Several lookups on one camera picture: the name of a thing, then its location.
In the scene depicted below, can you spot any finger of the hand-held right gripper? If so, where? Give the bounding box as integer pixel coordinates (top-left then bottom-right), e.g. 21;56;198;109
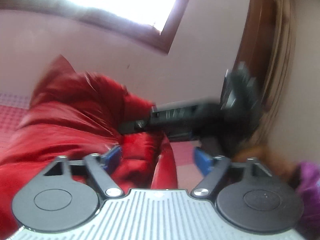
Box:
119;102;201;136

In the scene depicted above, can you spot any bed with pink checked sheet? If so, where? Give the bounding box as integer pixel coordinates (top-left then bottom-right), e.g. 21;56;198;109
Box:
0;92;202;189

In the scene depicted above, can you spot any red puffer jacket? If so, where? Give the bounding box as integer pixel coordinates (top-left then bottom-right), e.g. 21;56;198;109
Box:
0;54;178;240

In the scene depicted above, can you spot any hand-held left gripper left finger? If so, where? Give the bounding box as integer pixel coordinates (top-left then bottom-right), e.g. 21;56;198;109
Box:
43;144;125;198

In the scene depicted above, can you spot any window with brown frame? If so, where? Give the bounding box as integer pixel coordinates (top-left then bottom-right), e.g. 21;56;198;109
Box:
0;0;198;55

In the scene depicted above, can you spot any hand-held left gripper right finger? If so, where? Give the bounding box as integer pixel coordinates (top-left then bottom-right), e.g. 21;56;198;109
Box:
191;147;273;198

